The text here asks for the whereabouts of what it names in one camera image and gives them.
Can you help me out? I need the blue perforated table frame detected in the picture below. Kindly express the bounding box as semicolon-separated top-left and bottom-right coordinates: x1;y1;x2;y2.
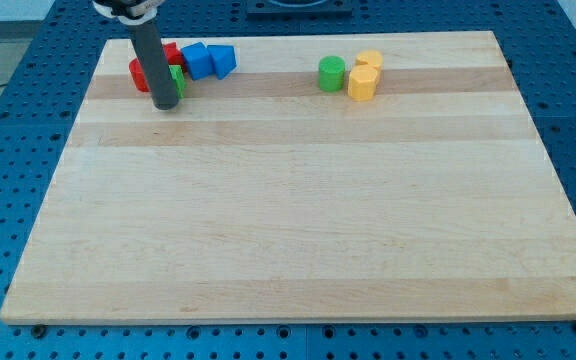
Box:
0;0;576;359

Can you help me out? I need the green star block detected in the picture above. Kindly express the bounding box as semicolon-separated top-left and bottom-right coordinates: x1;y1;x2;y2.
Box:
169;65;186;99

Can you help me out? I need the red block behind rod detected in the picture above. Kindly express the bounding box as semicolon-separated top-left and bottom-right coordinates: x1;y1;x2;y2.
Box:
163;42;185;67

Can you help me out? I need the red circle block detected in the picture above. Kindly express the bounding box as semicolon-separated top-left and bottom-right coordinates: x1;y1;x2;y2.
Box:
128;58;149;92

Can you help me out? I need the blue cube block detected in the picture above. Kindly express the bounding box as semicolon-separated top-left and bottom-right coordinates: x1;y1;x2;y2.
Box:
181;42;214;81

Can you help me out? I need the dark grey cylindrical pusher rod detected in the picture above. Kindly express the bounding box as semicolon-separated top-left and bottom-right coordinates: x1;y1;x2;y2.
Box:
127;20;179;110

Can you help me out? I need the light wooden board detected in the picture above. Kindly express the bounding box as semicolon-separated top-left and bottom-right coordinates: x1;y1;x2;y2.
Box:
0;31;576;325

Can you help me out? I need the green cylinder block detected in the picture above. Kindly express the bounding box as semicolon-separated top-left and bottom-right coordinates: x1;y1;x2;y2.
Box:
318;55;345;92

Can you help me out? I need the blue triangle block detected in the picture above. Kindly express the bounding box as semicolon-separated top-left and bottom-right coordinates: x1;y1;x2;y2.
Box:
207;45;237;80

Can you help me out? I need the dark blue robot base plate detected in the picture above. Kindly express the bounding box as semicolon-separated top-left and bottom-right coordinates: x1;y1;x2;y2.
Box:
246;0;353;20

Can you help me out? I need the yellow hexagon block front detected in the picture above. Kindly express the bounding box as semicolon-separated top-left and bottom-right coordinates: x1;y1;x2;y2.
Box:
347;65;380;101

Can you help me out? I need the white and black rod mount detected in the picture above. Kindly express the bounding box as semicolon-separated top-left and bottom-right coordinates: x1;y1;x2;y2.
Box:
92;0;164;25

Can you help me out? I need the yellow block rear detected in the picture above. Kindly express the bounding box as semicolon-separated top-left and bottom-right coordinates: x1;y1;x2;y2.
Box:
355;49;383;83

